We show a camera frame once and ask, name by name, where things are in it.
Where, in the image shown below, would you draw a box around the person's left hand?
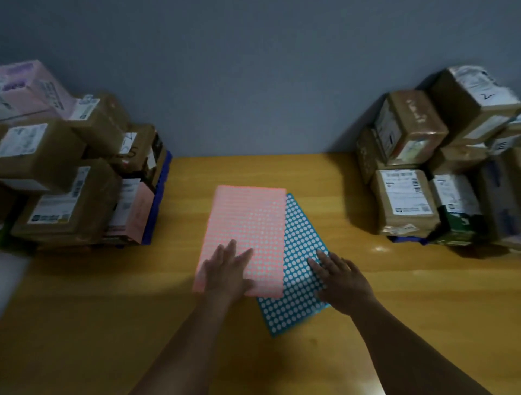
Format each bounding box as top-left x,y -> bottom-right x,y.
202,239 -> 255,306

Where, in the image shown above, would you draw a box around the person's right hand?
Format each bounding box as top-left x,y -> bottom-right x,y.
307,249 -> 377,317

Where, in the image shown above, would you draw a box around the pink dot sticker sheet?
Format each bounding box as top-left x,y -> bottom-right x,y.
192,185 -> 288,300

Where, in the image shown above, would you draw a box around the teal sticker sheet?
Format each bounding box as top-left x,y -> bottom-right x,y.
256,193 -> 331,337

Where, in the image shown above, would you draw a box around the small cardboard parcel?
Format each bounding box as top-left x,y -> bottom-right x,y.
370,169 -> 441,239
0,120 -> 87,194
356,126 -> 387,184

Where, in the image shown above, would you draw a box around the dark green box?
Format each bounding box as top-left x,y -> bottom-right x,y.
429,175 -> 487,247

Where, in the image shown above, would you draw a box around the box with black KARRIE band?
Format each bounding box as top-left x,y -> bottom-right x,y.
110,124 -> 168,188

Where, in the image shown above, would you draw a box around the box of stack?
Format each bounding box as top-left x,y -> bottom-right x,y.
10,158 -> 123,247

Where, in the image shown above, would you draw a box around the small tall box white labels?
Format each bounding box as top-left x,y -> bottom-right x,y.
431,66 -> 521,147

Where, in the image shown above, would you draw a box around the large pink box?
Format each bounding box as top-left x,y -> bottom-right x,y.
0,60 -> 78,123

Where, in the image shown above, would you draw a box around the person's left forearm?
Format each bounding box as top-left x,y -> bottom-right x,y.
130,292 -> 245,395

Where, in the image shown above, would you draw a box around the person's right forearm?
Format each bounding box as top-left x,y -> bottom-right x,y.
350,297 -> 493,395

